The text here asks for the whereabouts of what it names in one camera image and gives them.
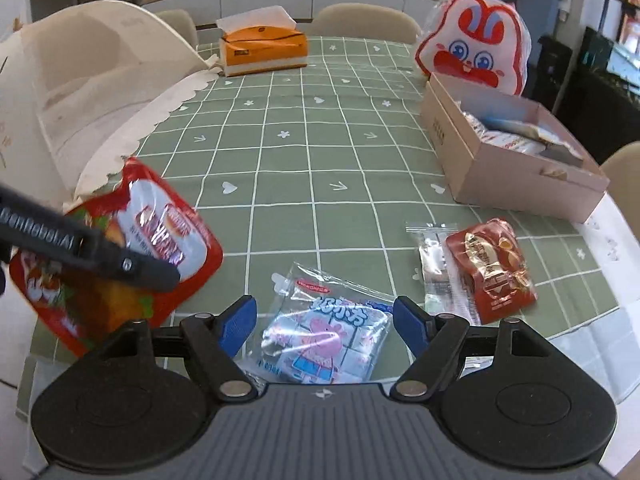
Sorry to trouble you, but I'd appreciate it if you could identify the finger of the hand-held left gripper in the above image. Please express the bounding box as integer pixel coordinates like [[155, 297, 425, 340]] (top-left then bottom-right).
[[75, 230, 182, 294]]

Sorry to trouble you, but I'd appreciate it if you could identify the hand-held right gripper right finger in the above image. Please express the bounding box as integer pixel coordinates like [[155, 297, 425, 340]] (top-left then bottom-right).
[[390, 296, 577, 402]]

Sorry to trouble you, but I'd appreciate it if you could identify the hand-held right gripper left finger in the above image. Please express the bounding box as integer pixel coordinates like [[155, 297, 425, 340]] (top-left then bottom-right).
[[65, 295, 258, 402]]

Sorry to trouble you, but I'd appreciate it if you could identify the large red snack bag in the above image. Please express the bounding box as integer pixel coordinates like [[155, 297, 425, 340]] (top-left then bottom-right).
[[9, 156, 224, 358]]

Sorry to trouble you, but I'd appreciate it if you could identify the blue pig print snack packet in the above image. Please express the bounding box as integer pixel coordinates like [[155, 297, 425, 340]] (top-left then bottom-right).
[[235, 260, 394, 387]]

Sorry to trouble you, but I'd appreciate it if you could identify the pink cardboard box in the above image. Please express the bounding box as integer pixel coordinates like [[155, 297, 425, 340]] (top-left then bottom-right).
[[419, 72, 611, 224]]

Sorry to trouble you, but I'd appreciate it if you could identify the clear plastic snack packet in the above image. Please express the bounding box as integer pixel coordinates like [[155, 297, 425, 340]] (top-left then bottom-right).
[[405, 221, 483, 327]]

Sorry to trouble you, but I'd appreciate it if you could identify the small red snack packet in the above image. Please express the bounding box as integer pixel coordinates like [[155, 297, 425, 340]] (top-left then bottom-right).
[[445, 217, 539, 326]]

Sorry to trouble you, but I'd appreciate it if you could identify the white paper bag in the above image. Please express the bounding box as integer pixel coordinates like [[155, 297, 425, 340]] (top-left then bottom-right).
[[0, 1, 223, 211]]

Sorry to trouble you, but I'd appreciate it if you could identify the green checked tablecloth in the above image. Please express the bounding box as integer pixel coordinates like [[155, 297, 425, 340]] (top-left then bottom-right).
[[15, 35, 640, 421]]

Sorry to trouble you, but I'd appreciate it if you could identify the pile of white snack packets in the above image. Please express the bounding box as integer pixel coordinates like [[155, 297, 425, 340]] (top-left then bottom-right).
[[462, 110, 585, 171]]

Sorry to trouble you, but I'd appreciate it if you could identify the beige dining chair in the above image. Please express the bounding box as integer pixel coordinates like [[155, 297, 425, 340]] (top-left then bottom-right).
[[152, 8, 199, 47], [310, 3, 422, 43], [599, 141, 640, 241]]

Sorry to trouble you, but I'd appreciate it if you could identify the orange tissue box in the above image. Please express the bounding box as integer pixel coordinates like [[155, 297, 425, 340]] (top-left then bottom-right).
[[216, 5, 309, 78]]

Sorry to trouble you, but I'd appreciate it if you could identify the black cabinet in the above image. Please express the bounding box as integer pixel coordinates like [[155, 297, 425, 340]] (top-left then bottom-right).
[[537, 25, 640, 128]]

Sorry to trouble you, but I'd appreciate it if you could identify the red white rabbit-shaped bag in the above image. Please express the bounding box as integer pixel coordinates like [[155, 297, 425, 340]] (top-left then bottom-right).
[[416, 0, 532, 97]]

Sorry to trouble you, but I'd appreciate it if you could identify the glowing screen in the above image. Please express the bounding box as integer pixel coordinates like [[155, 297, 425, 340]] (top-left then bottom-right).
[[602, 0, 640, 93]]

